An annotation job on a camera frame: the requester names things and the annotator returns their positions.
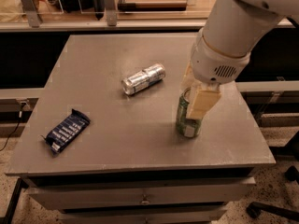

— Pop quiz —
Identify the metal bracket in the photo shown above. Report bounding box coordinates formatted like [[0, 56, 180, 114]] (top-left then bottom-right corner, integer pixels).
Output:
[[104, 0, 117, 26], [21, 0, 42, 28]]

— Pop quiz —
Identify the black chair base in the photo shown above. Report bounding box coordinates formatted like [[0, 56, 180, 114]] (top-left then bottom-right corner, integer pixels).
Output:
[[246, 165, 299, 222]]

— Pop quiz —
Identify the green soda can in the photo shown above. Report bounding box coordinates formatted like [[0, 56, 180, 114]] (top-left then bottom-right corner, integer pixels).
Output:
[[176, 88, 202, 138]]

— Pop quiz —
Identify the aluminium window rail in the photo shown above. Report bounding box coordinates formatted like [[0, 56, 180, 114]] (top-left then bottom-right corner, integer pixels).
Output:
[[0, 18, 295, 33]]

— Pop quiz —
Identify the grey drawer cabinet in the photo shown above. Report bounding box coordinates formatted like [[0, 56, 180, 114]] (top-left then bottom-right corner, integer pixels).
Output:
[[7, 33, 274, 215]]

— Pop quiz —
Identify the blue rxbar blueberry wrapper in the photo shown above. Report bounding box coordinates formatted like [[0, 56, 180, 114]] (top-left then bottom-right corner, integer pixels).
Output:
[[44, 109, 91, 155]]

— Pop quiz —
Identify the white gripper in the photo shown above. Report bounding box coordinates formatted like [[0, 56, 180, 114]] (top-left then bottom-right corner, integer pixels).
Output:
[[180, 29, 249, 119]]

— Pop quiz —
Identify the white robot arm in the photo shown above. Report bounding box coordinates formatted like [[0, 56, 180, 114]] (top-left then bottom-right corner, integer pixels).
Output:
[[181, 0, 299, 119]]

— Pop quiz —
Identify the lower drawer with lock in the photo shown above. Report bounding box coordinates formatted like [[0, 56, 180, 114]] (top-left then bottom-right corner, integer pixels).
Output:
[[61, 206, 226, 224]]

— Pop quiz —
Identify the left metal bracket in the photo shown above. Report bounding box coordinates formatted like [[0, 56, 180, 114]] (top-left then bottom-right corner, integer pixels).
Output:
[[21, 0, 42, 28]]

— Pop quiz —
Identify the middle metal bracket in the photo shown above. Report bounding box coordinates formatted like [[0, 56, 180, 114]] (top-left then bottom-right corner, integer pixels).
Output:
[[104, 0, 117, 26]]

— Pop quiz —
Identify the black cable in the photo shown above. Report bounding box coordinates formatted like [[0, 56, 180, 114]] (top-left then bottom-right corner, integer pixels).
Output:
[[0, 100, 30, 152]]

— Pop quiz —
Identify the silver blue can lying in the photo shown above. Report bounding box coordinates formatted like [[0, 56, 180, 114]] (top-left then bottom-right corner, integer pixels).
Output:
[[121, 63, 165, 95]]

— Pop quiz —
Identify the drawer with lock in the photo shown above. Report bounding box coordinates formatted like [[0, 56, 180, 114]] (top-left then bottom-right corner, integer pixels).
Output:
[[28, 177, 255, 210], [61, 206, 226, 224]]

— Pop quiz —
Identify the upper drawer with lock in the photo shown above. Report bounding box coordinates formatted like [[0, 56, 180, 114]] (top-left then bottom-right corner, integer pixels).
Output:
[[28, 177, 255, 210]]

